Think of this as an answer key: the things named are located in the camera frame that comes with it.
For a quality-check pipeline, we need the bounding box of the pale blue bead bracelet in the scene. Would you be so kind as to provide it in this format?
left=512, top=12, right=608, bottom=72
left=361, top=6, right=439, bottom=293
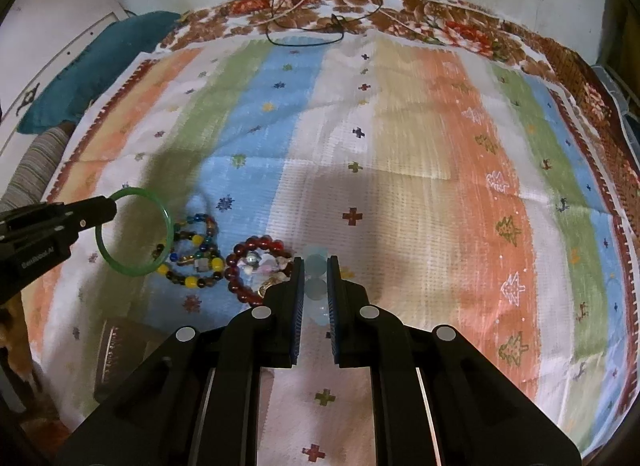
left=302, top=244, right=331, bottom=327

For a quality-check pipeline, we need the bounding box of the white cable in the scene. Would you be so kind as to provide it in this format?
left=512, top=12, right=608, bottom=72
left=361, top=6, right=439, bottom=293
left=250, top=0, right=381, bottom=26

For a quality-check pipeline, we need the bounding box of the grey striped pillow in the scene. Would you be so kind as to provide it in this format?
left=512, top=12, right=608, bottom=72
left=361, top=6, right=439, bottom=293
left=0, top=126, right=76, bottom=214

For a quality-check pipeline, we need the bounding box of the blue amber glass bead bracelet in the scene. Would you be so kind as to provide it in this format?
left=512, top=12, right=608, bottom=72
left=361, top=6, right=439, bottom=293
left=172, top=214, right=220, bottom=267

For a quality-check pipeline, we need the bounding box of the pastel striped cloth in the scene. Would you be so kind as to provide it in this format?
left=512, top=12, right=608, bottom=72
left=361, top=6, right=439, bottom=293
left=25, top=38, right=636, bottom=466

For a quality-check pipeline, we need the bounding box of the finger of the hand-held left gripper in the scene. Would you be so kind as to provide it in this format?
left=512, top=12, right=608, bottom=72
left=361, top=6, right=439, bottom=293
left=0, top=196, right=119, bottom=247

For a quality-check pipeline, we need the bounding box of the clear crystal bead bracelet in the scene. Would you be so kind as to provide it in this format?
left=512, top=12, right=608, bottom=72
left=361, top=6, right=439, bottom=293
left=240, top=252, right=294, bottom=297

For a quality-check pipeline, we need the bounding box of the dark jewelry box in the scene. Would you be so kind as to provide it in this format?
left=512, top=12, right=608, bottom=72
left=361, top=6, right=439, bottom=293
left=92, top=318, right=168, bottom=404

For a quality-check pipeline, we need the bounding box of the dark red bead bracelet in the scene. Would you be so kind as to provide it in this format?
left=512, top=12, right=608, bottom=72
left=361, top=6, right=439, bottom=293
left=225, top=236, right=294, bottom=307

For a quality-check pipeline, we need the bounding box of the yellow and dark bead bracelet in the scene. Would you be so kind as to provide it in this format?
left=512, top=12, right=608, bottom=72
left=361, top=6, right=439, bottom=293
left=154, top=243, right=227, bottom=291

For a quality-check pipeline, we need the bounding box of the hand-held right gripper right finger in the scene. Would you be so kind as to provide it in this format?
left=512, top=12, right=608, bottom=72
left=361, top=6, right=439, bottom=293
left=326, top=255, right=583, bottom=466

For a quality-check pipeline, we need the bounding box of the teal cloth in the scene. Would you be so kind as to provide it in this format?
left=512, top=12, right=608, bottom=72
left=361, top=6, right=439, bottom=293
left=17, top=10, right=188, bottom=134

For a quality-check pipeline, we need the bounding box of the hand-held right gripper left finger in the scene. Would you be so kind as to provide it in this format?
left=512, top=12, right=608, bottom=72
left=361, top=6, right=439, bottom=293
left=60, top=257, right=306, bottom=466

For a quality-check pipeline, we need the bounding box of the green jade bangle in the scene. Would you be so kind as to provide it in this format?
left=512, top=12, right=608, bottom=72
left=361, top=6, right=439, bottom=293
left=95, top=187, right=176, bottom=275

